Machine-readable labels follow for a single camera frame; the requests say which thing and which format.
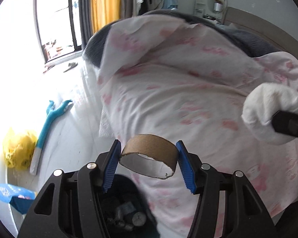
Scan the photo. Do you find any yellow plastic bag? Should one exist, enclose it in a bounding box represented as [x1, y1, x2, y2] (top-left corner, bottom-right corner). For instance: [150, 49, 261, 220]
[2, 128, 38, 170]

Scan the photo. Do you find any brown headboard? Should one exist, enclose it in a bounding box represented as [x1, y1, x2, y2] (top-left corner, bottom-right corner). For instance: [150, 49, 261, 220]
[222, 7, 298, 60]

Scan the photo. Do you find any brown cardboard tape core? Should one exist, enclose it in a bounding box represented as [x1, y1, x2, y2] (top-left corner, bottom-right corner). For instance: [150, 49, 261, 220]
[119, 134, 178, 179]

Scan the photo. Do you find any window frame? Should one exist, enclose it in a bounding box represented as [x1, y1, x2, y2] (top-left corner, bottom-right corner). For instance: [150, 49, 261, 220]
[35, 0, 82, 63]

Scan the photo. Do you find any teal plush toy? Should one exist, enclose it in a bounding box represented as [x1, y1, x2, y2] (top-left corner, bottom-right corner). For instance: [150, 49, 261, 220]
[29, 100, 73, 176]

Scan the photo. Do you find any yellow curtain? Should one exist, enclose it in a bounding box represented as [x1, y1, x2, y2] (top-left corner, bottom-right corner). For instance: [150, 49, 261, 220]
[90, 0, 120, 33]

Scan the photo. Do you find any white standing fan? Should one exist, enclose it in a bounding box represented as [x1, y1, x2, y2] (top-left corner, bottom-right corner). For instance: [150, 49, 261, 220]
[207, 0, 228, 21]

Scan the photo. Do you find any slipper on floor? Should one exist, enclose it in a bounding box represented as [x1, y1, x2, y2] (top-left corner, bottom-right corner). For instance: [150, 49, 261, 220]
[64, 62, 78, 73]

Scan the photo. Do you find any blue paper package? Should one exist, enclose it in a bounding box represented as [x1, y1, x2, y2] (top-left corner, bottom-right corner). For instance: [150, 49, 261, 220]
[0, 184, 38, 215]

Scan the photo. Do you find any pink patterned white quilt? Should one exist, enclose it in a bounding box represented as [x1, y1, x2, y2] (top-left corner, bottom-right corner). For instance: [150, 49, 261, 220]
[88, 14, 298, 223]

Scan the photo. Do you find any white sock ball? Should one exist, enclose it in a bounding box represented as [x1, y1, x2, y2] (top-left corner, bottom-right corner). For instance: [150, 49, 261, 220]
[242, 83, 298, 145]

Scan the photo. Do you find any dark grey blanket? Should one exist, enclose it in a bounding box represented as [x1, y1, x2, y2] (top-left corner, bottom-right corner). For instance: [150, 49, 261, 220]
[82, 9, 280, 68]

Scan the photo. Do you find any grey curtain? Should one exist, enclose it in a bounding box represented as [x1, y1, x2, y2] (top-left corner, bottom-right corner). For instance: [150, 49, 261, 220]
[78, 0, 93, 49]

